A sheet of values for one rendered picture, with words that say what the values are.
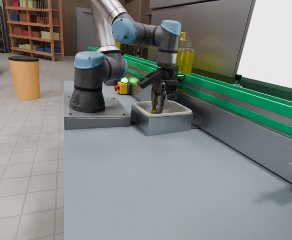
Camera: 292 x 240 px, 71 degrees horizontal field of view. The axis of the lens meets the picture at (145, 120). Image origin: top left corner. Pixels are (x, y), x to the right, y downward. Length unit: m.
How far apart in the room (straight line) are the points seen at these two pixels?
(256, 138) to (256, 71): 0.33
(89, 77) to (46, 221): 1.00
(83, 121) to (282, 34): 0.83
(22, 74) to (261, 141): 3.45
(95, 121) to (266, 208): 0.63
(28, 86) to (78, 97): 2.92
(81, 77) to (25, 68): 2.88
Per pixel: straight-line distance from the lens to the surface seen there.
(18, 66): 3.72
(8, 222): 1.61
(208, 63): 1.18
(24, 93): 3.82
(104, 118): 0.85
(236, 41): 1.08
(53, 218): 1.55
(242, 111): 0.83
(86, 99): 0.87
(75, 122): 0.84
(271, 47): 0.98
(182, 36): 1.16
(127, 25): 0.72
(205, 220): 0.52
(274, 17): 1.00
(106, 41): 0.97
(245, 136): 0.81
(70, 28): 10.97
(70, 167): 0.63
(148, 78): 0.80
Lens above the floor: 1.11
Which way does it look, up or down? 21 degrees down
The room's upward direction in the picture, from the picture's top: 6 degrees clockwise
